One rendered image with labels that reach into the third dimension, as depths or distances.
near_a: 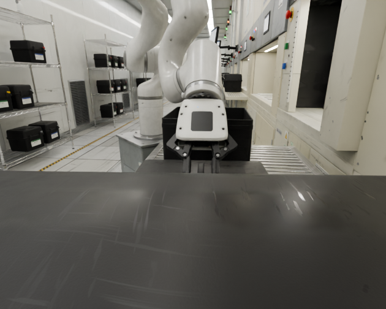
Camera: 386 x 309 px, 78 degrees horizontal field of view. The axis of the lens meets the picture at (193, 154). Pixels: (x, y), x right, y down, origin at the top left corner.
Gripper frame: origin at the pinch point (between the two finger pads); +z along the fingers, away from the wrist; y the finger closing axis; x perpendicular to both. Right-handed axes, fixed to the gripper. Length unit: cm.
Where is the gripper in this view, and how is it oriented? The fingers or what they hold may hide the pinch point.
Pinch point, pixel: (201, 170)
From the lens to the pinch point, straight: 45.3
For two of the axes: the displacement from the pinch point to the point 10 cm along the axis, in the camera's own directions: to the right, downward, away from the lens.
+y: 10.0, 0.2, -0.5
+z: -0.4, 8.9, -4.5
